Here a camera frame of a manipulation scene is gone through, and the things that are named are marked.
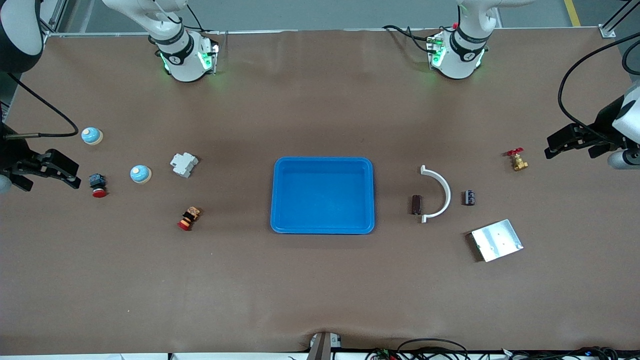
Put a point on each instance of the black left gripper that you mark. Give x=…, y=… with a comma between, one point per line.
x=603, y=127

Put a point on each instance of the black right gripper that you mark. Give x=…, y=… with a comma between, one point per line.
x=11, y=156

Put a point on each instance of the light blue call bell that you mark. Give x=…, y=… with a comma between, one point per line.
x=92, y=135
x=140, y=174

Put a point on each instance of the short brown printed capacitor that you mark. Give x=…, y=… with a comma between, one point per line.
x=469, y=197

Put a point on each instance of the long brown capacitor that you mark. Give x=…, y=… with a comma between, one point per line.
x=416, y=204

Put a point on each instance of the red mushroom emergency button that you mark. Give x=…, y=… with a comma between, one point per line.
x=98, y=185

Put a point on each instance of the silver metal plate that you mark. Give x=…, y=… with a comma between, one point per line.
x=496, y=241

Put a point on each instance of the white circuit breaker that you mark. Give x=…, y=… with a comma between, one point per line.
x=184, y=164

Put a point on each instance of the red orange push button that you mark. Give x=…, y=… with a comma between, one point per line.
x=189, y=218

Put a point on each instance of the blue plastic tray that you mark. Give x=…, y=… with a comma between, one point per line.
x=322, y=195

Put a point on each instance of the brown table cover sheet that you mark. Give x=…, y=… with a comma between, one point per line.
x=320, y=290

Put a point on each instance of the aluminium frame profile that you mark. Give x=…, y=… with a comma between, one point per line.
x=57, y=15
x=612, y=22

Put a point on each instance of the white curved bracket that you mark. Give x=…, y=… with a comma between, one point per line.
x=446, y=192

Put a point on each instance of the green lit base connector bracket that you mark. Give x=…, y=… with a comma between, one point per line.
x=207, y=59
x=436, y=50

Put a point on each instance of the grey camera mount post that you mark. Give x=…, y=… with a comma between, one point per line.
x=322, y=347

